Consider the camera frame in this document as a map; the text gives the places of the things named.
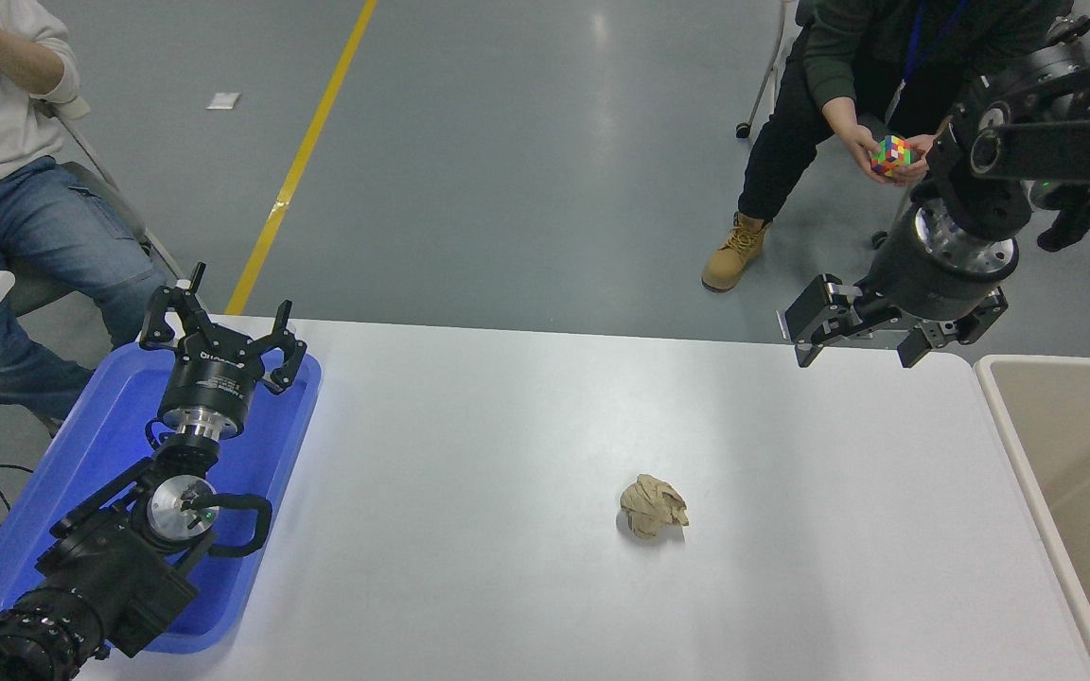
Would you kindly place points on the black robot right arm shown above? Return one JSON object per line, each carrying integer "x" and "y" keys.
{"x": 1056, "y": 142}

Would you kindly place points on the grey chair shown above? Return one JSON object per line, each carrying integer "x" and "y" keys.
{"x": 110, "y": 199}

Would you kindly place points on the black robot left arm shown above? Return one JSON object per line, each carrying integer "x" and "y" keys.
{"x": 110, "y": 567}

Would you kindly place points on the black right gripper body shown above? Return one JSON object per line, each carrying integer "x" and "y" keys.
{"x": 923, "y": 274}

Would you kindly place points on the colourful puzzle cube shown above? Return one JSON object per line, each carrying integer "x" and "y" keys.
{"x": 891, "y": 156}

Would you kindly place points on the blue plastic tray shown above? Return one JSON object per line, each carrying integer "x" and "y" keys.
{"x": 91, "y": 445}

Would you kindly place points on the person's right hand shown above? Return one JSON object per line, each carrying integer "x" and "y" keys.
{"x": 859, "y": 147}

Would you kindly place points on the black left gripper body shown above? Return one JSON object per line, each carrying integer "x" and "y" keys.
{"x": 209, "y": 383}

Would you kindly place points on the person's left hand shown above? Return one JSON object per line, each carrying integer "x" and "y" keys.
{"x": 923, "y": 151}

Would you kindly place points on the tan paper ball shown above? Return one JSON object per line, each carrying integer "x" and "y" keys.
{"x": 651, "y": 506}

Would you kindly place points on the white-framed castor chair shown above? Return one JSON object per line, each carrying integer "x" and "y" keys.
{"x": 743, "y": 130}

